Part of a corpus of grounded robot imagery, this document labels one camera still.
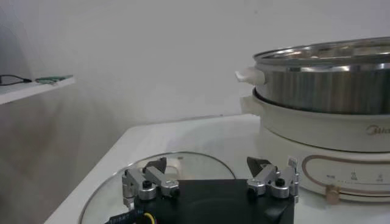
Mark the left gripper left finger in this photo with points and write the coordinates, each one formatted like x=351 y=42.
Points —
x=152 y=182

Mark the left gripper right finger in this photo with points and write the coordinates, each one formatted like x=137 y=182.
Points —
x=271 y=182

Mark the stainless steel steamer basket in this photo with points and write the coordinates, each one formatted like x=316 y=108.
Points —
x=320 y=88

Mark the white side table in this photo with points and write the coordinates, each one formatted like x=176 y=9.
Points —
x=30 y=89

